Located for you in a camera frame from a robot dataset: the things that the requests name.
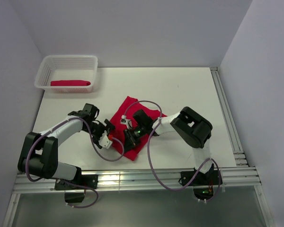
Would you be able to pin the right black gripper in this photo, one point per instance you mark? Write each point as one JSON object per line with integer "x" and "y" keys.
{"x": 130, "y": 141}

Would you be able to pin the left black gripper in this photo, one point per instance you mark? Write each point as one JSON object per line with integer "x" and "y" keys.
{"x": 104, "y": 128}

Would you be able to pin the red t shirt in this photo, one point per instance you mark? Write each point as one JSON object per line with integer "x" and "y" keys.
{"x": 130, "y": 113}
{"x": 69, "y": 83}

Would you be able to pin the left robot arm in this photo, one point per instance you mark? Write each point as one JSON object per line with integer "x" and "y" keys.
{"x": 39, "y": 154}

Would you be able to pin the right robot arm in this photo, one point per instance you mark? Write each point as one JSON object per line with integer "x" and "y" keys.
{"x": 194, "y": 129}

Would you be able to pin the rolled red t shirt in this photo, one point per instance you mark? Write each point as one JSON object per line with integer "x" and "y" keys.
{"x": 69, "y": 83}

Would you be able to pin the white plastic basket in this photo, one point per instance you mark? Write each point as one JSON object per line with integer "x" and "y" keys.
{"x": 65, "y": 68}

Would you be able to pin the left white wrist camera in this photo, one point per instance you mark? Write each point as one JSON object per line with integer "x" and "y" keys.
{"x": 104, "y": 142}

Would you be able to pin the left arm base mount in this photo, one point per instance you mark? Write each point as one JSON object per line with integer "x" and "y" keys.
{"x": 75, "y": 191}

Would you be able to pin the aluminium right rail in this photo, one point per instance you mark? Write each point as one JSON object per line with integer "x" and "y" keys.
{"x": 236, "y": 145}

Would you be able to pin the aluminium front rail frame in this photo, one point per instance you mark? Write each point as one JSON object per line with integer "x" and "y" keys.
{"x": 139, "y": 180}

